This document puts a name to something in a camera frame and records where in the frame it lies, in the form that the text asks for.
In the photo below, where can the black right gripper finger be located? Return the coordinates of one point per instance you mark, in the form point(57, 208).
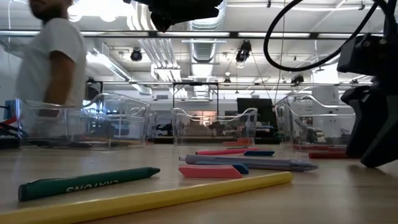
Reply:
point(385, 133)
point(359, 130)

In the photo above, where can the purple grey pen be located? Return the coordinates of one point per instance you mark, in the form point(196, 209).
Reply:
point(273, 163)

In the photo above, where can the orange eraser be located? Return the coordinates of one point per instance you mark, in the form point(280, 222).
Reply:
point(242, 142)

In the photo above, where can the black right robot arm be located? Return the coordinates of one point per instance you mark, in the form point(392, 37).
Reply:
point(393, 25)

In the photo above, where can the clear plastic bin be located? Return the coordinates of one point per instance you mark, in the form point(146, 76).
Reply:
point(298, 124)
point(124, 130)
point(186, 130)
point(153, 124)

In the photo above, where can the black hanging spot lamp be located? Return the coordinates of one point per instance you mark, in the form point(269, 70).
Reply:
point(297, 79)
point(244, 51)
point(136, 55)

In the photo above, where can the long white ceiling light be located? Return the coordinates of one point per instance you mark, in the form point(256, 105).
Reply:
point(109, 63)

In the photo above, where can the black monitor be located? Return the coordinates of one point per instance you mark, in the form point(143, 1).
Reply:
point(264, 105)

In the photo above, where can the person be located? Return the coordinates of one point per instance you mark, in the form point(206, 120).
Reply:
point(46, 62)

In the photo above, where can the pink wedge eraser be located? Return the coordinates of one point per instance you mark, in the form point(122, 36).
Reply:
point(208, 171)

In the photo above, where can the yellow pencil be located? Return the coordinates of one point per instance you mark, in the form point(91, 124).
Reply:
point(155, 196)

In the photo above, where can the blue box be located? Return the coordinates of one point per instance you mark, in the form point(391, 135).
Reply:
point(10, 109)

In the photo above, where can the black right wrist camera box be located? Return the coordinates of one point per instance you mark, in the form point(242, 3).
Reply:
point(360, 54)

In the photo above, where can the black overhead frame bar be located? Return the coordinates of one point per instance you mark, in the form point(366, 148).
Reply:
point(233, 35)

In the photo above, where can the black distant rig frame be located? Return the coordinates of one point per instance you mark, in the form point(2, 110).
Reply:
point(93, 91)

